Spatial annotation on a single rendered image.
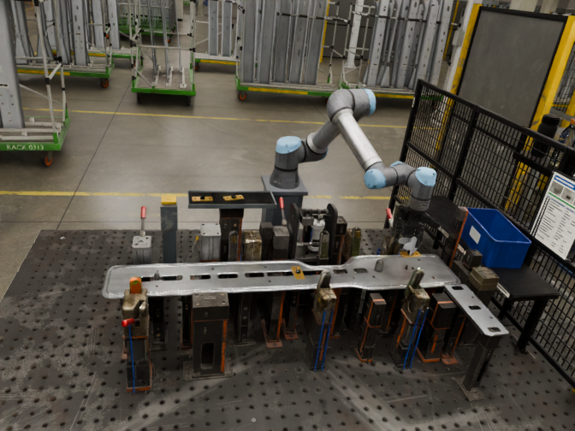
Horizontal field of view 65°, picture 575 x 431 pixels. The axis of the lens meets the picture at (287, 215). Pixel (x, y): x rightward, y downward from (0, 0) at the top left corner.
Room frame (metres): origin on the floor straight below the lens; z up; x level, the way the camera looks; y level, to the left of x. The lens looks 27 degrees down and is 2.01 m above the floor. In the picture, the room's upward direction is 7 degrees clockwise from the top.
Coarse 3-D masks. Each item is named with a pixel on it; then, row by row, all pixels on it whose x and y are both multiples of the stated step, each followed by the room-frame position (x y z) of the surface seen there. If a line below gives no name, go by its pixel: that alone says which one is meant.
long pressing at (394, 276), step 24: (144, 264) 1.41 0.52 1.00; (168, 264) 1.43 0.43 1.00; (192, 264) 1.45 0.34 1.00; (216, 264) 1.47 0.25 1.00; (240, 264) 1.49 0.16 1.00; (264, 264) 1.51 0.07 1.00; (288, 264) 1.53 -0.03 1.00; (360, 264) 1.59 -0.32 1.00; (384, 264) 1.61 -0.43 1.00; (408, 264) 1.64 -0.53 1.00; (432, 264) 1.66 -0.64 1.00; (120, 288) 1.26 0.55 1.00; (168, 288) 1.29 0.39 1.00; (192, 288) 1.30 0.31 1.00; (216, 288) 1.32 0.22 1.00; (240, 288) 1.34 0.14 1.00; (264, 288) 1.36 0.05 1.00; (288, 288) 1.38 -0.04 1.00; (312, 288) 1.40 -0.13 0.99; (360, 288) 1.44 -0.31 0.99; (384, 288) 1.45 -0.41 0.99
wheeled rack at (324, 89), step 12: (276, 12) 8.62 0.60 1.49; (336, 12) 9.36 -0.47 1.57; (348, 24) 8.44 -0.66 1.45; (240, 48) 8.10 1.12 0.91; (240, 60) 8.11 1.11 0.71; (324, 72) 9.30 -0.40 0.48; (240, 84) 8.21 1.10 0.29; (252, 84) 8.25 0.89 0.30; (264, 84) 8.31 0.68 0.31; (276, 84) 8.57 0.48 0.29; (288, 84) 8.61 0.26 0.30; (300, 84) 8.69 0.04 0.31; (324, 84) 8.96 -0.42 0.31; (240, 96) 8.19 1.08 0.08; (324, 96) 8.38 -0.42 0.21
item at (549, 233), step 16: (560, 176) 1.71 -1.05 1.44; (544, 192) 1.76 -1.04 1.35; (560, 192) 1.69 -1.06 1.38; (544, 208) 1.73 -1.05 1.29; (560, 208) 1.66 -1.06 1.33; (544, 224) 1.70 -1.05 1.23; (560, 224) 1.63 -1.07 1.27; (544, 240) 1.67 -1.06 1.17; (560, 240) 1.60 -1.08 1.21; (560, 256) 1.57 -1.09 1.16
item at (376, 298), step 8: (376, 296) 1.40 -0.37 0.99; (368, 304) 1.40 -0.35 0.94; (376, 304) 1.35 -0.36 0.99; (384, 304) 1.36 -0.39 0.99; (368, 312) 1.38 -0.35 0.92; (376, 312) 1.35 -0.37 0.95; (368, 320) 1.37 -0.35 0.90; (376, 320) 1.35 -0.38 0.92; (368, 328) 1.37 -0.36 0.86; (376, 328) 1.37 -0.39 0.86; (368, 336) 1.36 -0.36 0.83; (360, 344) 1.39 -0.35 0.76; (368, 344) 1.36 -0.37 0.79; (360, 352) 1.37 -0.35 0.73; (368, 352) 1.35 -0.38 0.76; (360, 360) 1.35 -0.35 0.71; (368, 360) 1.34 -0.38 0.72
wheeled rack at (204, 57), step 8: (216, 0) 10.72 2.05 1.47; (224, 0) 10.77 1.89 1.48; (192, 8) 10.33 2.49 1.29; (192, 16) 10.33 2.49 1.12; (192, 24) 10.33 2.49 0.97; (232, 24) 11.41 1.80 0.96; (192, 32) 10.33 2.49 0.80; (232, 32) 11.41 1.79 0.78; (192, 40) 10.33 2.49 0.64; (232, 40) 11.41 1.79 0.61; (232, 48) 11.42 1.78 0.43; (192, 56) 10.32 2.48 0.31; (200, 56) 10.42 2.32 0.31; (208, 56) 10.71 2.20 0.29; (216, 56) 10.75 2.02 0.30; (224, 56) 10.79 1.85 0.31; (232, 56) 10.88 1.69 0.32; (232, 64) 10.49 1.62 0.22; (256, 64) 10.60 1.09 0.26
